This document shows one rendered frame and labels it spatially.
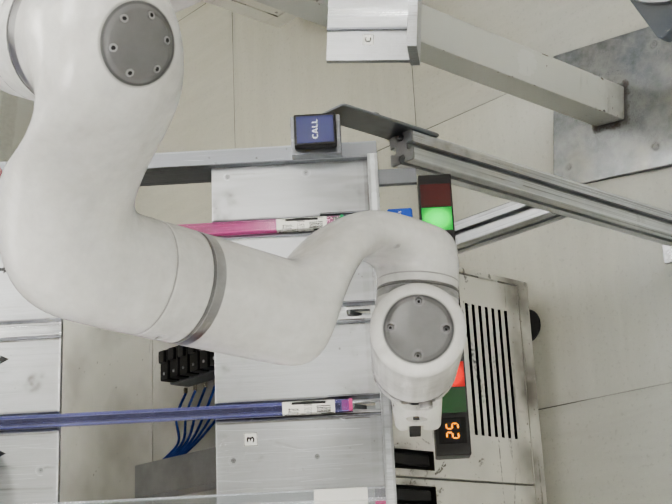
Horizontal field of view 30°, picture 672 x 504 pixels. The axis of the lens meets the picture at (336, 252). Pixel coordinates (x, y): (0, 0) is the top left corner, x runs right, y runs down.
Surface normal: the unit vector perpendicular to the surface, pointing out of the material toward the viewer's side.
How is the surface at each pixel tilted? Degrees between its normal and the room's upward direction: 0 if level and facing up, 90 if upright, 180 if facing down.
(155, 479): 0
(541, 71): 90
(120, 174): 104
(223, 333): 89
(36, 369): 46
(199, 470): 0
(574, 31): 0
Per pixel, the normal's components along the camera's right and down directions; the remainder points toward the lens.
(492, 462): 0.66, -0.25
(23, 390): -0.04, -0.29
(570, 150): -0.75, -0.16
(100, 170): 0.34, 0.79
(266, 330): 0.48, 0.52
